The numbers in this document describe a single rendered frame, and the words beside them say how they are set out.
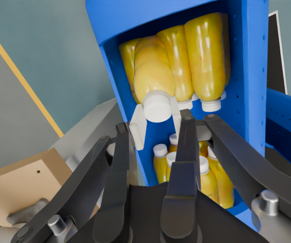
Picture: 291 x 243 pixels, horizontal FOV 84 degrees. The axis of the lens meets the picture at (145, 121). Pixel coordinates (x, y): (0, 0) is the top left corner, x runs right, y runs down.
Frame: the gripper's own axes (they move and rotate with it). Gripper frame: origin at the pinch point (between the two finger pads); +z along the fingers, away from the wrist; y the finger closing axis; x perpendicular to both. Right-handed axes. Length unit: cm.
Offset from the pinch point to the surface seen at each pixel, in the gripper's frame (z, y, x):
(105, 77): 127, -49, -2
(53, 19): 127, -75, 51
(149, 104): 1.9, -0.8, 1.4
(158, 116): 2.9, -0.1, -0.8
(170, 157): 16.4, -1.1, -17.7
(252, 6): 5.6, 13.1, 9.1
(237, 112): 22.5, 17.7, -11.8
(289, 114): 54, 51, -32
